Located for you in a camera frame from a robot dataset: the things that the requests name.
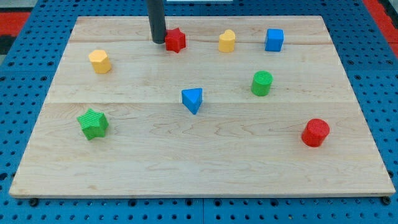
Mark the red star block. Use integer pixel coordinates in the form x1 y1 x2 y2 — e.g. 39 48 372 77
165 27 186 53

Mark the blue triangle block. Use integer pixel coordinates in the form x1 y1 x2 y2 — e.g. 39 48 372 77
182 88 203 114

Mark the red cylinder block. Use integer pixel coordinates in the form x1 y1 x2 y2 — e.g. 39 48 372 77
301 118 330 147

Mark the yellow heart block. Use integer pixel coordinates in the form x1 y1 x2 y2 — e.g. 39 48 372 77
218 29 236 53

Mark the blue cube block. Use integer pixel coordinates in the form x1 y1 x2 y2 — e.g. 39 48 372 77
265 29 284 52

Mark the light wooden board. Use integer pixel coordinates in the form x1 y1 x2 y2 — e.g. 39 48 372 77
9 16 396 198

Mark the yellow hexagon block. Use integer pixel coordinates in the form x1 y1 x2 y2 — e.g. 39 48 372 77
88 50 112 74

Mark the green star block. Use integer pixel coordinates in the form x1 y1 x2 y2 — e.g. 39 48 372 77
77 108 109 140

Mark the green cylinder block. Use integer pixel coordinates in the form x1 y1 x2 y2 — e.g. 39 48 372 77
251 70 273 96

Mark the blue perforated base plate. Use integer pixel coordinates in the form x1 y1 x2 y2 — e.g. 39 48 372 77
1 1 397 223

